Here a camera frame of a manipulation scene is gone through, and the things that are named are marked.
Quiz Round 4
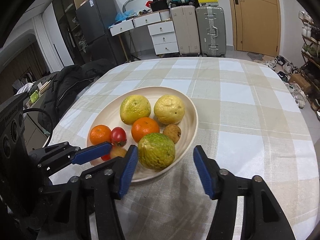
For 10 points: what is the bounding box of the white drawer desk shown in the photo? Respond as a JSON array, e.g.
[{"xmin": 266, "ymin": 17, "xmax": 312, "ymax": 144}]
[{"xmin": 109, "ymin": 9, "xmax": 179, "ymax": 55}]

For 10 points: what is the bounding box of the small red tomato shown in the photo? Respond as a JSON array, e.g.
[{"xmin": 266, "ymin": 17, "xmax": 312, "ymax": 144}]
[{"xmin": 111, "ymin": 127, "xmax": 127, "ymax": 147}]

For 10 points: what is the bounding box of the wooden shoe rack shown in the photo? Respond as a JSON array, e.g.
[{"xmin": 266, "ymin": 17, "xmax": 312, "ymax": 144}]
[{"xmin": 298, "ymin": 11, "xmax": 319, "ymax": 119}]

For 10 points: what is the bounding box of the cream round plate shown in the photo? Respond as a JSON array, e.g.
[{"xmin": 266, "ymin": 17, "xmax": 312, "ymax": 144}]
[{"xmin": 86, "ymin": 86, "xmax": 199, "ymax": 183}]

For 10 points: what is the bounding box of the wooden door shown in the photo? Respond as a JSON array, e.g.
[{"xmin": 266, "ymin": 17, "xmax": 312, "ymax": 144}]
[{"xmin": 229, "ymin": 0, "xmax": 280, "ymax": 56}]

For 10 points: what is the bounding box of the beige suitcase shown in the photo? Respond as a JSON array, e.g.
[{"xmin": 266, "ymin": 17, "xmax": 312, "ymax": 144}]
[{"xmin": 171, "ymin": 5, "xmax": 201, "ymax": 55}]

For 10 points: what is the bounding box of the checked beige tablecloth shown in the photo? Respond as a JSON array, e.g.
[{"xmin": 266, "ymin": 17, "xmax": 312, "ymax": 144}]
[{"xmin": 51, "ymin": 57, "xmax": 319, "ymax": 239}]

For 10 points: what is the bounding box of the small brown longan fruit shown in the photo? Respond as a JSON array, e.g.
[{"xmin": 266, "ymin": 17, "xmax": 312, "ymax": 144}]
[{"xmin": 163, "ymin": 124, "xmax": 182, "ymax": 144}]

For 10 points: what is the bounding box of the red tomato front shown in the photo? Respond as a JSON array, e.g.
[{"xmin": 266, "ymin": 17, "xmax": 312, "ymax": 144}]
[{"xmin": 110, "ymin": 146, "xmax": 127, "ymax": 159}]

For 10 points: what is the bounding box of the orange mandarin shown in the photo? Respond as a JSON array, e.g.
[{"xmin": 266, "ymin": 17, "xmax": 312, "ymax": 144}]
[
  {"xmin": 89, "ymin": 125, "xmax": 111, "ymax": 145},
  {"xmin": 131, "ymin": 117, "xmax": 160, "ymax": 143}
]

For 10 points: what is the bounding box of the yellow-green guava front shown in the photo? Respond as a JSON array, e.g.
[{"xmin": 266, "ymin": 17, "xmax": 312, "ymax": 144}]
[{"xmin": 153, "ymin": 95, "xmax": 185, "ymax": 125}]

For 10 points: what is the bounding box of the black jacket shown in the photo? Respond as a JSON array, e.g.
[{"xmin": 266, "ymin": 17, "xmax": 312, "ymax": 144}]
[{"xmin": 37, "ymin": 59, "xmax": 116, "ymax": 132}]

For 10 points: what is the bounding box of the red tomato with stem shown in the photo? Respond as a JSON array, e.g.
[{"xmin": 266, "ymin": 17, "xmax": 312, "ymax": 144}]
[{"xmin": 101, "ymin": 154, "xmax": 111, "ymax": 161}]

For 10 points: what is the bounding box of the black refrigerator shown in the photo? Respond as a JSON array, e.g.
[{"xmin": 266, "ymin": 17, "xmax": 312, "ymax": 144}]
[{"xmin": 76, "ymin": 0, "xmax": 126, "ymax": 66}]

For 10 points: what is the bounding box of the black cable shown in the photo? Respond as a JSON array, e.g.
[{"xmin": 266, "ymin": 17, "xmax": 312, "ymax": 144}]
[{"xmin": 23, "ymin": 107, "xmax": 54, "ymax": 148}]

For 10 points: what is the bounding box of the wrinkled yellow guava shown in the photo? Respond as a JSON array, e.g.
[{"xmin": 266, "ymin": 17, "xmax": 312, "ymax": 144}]
[{"xmin": 138, "ymin": 133, "xmax": 176, "ymax": 171}]

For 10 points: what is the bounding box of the silver aluminium suitcase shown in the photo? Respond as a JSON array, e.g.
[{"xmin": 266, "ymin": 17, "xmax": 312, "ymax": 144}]
[{"xmin": 196, "ymin": 6, "xmax": 226, "ymax": 57}]

